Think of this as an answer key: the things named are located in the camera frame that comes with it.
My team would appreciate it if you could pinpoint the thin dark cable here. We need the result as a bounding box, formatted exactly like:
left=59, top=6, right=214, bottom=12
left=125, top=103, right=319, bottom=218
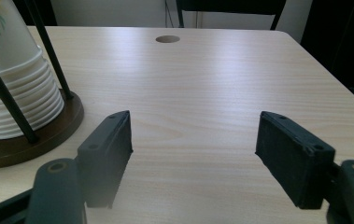
left=164, top=0, right=175, bottom=29

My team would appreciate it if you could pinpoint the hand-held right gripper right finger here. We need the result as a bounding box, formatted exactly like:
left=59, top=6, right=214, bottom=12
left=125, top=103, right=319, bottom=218
left=254, top=110, right=336, bottom=210

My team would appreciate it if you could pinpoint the dark furniture piece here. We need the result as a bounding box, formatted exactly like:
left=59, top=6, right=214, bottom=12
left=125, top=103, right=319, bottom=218
left=11, top=0, right=58, bottom=27

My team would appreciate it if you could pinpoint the stack of white paper cups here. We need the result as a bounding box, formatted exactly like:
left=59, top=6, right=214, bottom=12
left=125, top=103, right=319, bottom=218
left=0, top=0, right=65, bottom=140

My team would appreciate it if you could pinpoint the black chair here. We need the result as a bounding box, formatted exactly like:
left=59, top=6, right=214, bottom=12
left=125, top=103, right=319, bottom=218
left=175, top=0, right=288, bottom=31

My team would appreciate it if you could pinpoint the dark curtain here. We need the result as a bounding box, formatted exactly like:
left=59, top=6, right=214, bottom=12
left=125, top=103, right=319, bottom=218
left=300, top=0, right=354, bottom=112

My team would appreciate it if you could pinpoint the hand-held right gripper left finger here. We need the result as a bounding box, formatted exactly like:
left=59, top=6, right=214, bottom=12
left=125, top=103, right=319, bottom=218
left=77, top=109, right=134, bottom=209

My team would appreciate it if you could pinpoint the brown cup holder with black rods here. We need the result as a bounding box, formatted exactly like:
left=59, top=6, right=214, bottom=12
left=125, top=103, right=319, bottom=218
left=0, top=0, right=85, bottom=170

